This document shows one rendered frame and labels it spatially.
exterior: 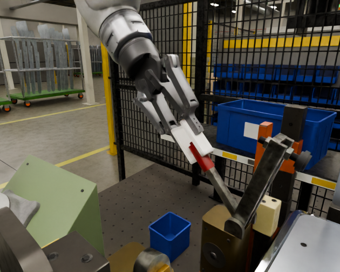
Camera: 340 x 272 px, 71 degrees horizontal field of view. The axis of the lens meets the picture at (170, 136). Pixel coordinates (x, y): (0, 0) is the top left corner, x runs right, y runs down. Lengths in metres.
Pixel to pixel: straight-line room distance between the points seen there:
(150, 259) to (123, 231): 0.68
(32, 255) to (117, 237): 0.75
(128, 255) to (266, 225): 0.25
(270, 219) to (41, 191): 0.63
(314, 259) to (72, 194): 0.57
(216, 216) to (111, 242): 0.55
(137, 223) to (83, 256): 0.71
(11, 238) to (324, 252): 0.45
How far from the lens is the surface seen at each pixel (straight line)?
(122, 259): 0.34
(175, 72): 0.40
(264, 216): 0.47
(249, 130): 0.75
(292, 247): 0.50
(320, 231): 0.56
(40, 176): 0.86
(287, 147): 0.33
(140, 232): 0.94
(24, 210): 0.80
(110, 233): 0.96
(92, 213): 0.71
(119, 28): 0.46
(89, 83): 7.13
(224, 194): 0.40
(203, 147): 0.39
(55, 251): 0.30
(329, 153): 0.87
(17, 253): 0.20
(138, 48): 0.44
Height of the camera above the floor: 1.31
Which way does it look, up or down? 19 degrees down
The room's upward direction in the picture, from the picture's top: straight up
